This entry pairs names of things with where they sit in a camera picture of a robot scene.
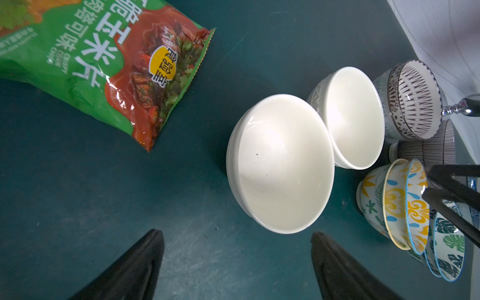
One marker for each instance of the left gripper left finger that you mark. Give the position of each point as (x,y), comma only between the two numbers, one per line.
(133,276)

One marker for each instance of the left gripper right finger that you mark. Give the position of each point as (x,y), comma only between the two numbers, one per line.
(340,276)

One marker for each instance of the green leaf bowl back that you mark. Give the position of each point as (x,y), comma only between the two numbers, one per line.
(449,248)

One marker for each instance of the yellow blue ornament bowl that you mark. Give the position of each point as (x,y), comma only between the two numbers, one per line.
(406,214)

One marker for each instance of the purple striped bowl front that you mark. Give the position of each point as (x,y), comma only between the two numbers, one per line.
(438,150)

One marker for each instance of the yellow flower bowl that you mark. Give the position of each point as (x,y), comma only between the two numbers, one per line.
(370,198)

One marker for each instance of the white maroon leaf bowl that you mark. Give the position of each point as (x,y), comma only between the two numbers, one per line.
(413,102)

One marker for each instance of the cream plain bowl back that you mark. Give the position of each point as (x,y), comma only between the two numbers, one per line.
(350,106)

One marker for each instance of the cream plain bowl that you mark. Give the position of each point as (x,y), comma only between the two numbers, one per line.
(280,164)
(350,106)

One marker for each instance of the chrome glass holder stand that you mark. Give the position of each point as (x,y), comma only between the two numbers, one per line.
(469,106)

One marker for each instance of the cream plain bowl front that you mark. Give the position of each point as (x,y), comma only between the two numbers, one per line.
(280,164)

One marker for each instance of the green snack bag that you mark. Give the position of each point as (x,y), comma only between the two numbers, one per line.
(125,63)

